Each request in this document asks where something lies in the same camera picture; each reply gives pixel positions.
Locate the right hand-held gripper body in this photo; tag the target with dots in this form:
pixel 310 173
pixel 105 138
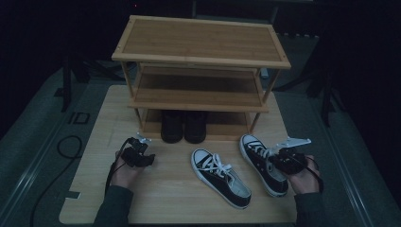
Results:
pixel 288 160

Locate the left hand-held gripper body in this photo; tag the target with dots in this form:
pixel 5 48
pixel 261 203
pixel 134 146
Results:
pixel 138 157

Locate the black white canvas sneaker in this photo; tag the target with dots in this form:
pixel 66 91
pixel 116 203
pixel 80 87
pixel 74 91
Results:
pixel 261 164
pixel 227 183

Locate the black mesh lace-up shoe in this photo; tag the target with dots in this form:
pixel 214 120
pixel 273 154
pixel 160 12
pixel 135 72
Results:
pixel 171 126
pixel 195 126

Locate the wooden shoe rack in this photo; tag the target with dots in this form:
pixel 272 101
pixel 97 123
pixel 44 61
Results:
pixel 201 41

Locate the person's left hand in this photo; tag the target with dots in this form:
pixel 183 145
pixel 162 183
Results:
pixel 124 176

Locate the person's right hand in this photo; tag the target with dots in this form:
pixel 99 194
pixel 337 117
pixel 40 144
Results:
pixel 304 183

